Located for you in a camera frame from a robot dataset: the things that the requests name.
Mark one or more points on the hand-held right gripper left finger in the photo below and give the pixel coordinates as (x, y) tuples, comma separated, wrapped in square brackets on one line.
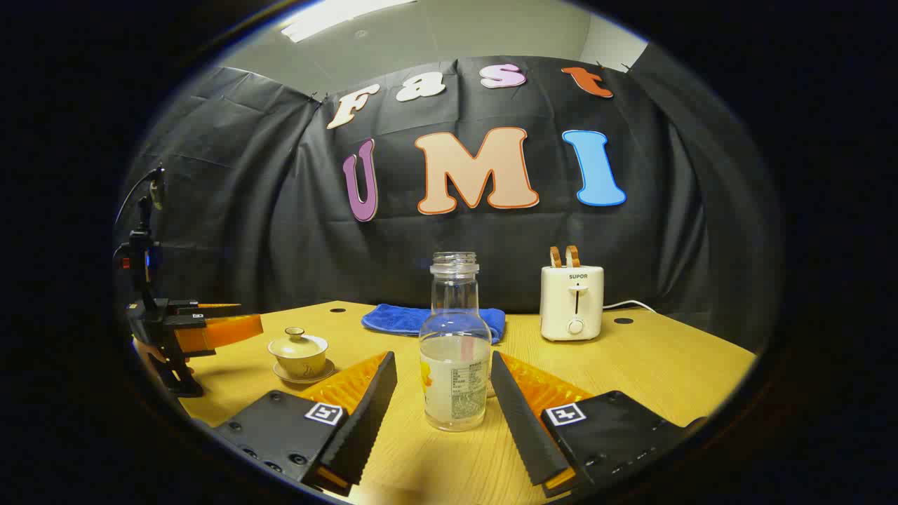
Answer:
[(365, 421)]

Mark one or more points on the beige ceramic teacup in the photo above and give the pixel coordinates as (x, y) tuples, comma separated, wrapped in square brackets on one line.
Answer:
[(302, 363)]

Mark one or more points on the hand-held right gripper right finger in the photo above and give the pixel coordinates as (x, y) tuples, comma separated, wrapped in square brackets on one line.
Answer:
[(523, 421)]

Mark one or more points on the blue folded towel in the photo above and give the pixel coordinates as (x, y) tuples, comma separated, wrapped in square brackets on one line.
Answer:
[(393, 319)]

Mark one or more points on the white toaster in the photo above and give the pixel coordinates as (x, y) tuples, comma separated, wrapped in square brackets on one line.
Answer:
[(572, 308)]

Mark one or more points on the clear glass water bottle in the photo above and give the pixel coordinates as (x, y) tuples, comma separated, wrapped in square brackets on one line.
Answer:
[(454, 393)]

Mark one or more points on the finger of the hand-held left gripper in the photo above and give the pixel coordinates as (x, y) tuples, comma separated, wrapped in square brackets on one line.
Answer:
[(203, 308), (217, 333)]

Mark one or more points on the toast bread slice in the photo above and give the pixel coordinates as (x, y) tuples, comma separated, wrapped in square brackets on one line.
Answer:
[(573, 255), (555, 257)]

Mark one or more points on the black backdrop cloth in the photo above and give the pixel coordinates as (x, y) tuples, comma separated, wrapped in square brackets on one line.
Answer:
[(280, 231)]

